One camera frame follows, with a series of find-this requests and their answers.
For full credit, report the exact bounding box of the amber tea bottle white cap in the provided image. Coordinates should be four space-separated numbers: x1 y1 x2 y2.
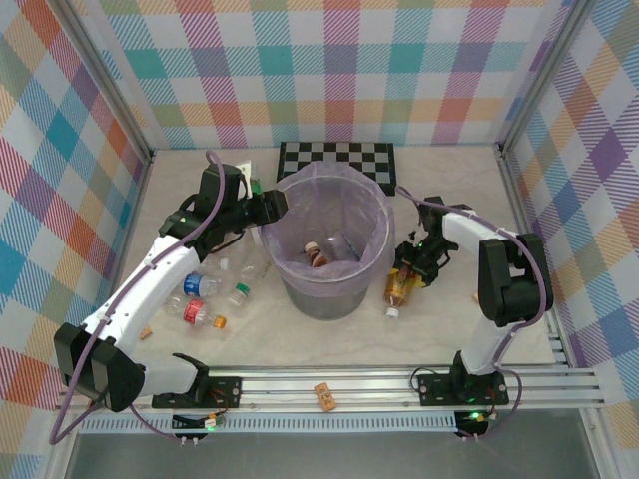
382 268 420 320

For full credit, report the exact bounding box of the clear bottle white cap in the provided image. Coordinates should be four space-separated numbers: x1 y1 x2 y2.
207 253 236 275

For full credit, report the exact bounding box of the grey round waste bin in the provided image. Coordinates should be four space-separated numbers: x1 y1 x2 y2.
279 276 373 321

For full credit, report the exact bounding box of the grey bin with liner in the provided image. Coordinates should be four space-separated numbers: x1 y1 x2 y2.
257 160 396 300

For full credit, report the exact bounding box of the clear crushed plastic bottle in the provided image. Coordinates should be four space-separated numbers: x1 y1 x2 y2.
237 258 274 285

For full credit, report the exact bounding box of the clear bottle blue label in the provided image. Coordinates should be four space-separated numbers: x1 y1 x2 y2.
182 271 221 300

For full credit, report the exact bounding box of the clear bottle red label orange cap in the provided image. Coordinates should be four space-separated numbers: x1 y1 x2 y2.
167 296 229 330

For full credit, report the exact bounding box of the brown bottle white cap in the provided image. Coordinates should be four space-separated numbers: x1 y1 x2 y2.
304 241 333 268

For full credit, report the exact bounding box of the black white checkerboard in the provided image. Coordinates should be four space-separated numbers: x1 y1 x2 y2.
277 141 396 197

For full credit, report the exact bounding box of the yellow power connector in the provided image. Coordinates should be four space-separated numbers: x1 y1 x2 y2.
172 413 224 433
453 409 490 438

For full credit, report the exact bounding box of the wooden tag with print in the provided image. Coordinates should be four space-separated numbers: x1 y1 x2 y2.
313 381 336 414

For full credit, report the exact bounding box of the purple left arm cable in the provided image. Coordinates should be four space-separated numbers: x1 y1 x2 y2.
48 149 224 446

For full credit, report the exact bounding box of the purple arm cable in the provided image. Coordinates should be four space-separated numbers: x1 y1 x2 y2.
395 187 546 443
48 149 224 446

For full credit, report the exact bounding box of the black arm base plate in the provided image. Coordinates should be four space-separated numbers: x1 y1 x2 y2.
152 376 244 410
416 371 510 408

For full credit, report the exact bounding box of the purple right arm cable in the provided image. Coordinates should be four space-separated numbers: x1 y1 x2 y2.
395 187 546 443

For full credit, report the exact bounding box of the aluminium rail base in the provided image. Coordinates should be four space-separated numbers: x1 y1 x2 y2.
54 366 605 413

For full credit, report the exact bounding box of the aluminium frame post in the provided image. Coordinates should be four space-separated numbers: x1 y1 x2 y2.
498 0 598 154
57 0 155 164

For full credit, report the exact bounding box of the white slotted cable duct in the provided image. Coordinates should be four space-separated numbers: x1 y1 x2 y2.
79 412 460 434

